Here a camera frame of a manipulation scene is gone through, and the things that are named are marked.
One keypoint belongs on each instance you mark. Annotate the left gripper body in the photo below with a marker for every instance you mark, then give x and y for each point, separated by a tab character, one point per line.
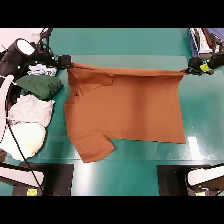
63	61

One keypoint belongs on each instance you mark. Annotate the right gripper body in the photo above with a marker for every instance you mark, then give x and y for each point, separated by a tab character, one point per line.
196	64

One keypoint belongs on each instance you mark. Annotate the orange polo shirt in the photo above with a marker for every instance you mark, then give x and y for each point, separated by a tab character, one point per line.
126	106

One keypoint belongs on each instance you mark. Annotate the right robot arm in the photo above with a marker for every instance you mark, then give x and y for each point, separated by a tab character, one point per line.
204	175

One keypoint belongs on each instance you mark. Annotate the white patterned garment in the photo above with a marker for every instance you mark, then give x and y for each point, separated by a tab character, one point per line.
42	70

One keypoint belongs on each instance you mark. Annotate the dark green garment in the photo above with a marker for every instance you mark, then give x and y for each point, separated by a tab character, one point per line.
40	86

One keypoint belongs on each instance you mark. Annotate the light grey garment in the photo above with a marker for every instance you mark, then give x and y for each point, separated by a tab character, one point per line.
31	110

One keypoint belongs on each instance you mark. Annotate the cream white garment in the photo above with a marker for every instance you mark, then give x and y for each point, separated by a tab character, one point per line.
24	140

